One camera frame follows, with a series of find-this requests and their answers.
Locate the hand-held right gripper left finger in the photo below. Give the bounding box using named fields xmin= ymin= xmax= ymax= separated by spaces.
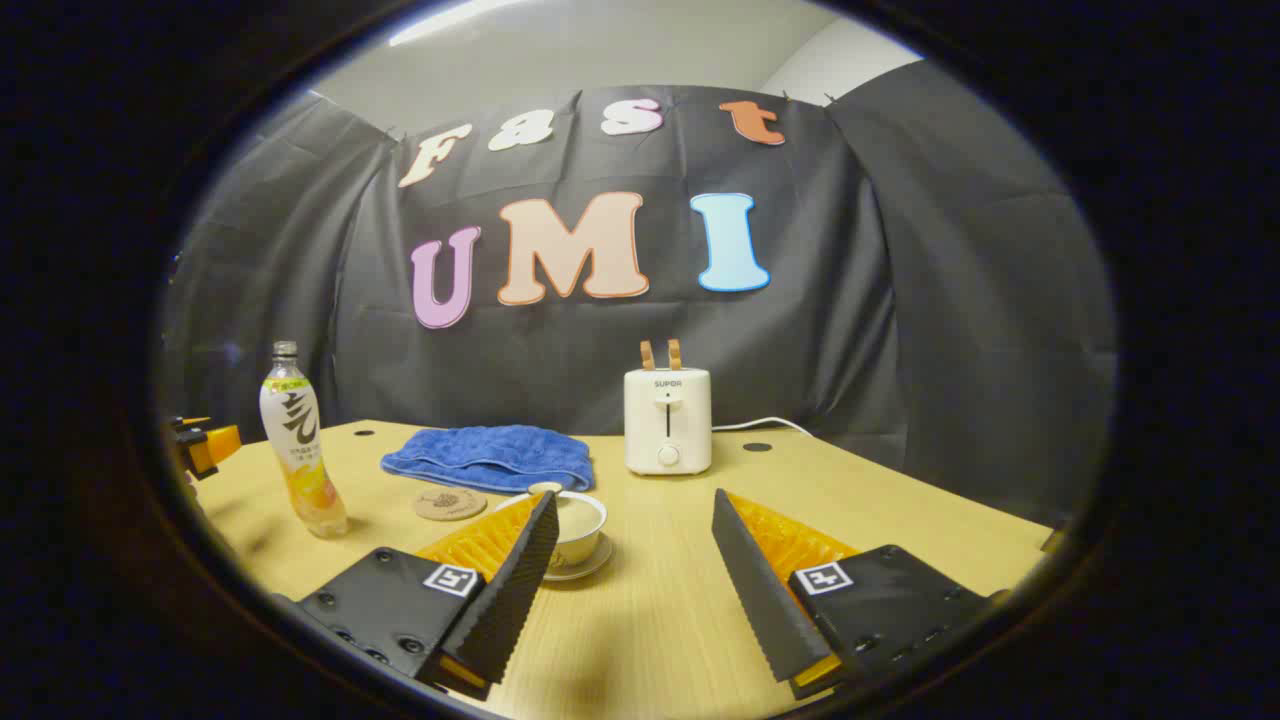
xmin=296 ymin=490 xmax=561 ymax=701

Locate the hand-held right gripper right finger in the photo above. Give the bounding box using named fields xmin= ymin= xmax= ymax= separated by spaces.
xmin=710 ymin=488 xmax=1011 ymax=701

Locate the clear labelled water bottle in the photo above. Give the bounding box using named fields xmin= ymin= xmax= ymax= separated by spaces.
xmin=259 ymin=341 xmax=350 ymax=539

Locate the cream ceramic teacup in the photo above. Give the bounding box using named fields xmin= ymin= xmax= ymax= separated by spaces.
xmin=545 ymin=492 xmax=609 ymax=571

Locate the cream teacup lid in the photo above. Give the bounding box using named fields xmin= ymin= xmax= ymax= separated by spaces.
xmin=497 ymin=481 xmax=607 ymax=536

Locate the round cork coaster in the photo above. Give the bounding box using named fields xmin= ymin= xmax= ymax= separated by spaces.
xmin=413 ymin=487 xmax=488 ymax=522

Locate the cream ceramic saucer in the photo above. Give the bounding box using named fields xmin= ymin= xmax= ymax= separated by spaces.
xmin=540 ymin=535 xmax=614 ymax=583

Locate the blue towel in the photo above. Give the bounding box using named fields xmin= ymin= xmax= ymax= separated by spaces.
xmin=380 ymin=425 xmax=596 ymax=495

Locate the white toaster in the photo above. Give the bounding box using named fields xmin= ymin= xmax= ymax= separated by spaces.
xmin=624 ymin=367 xmax=713 ymax=477

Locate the black backdrop cloth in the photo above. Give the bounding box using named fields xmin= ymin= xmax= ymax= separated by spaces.
xmin=160 ymin=85 xmax=1116 ymax=526

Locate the white toaster power cable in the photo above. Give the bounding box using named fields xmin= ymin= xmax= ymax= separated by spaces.
xmin=712 ymin=417 xmax=816 ymax=439

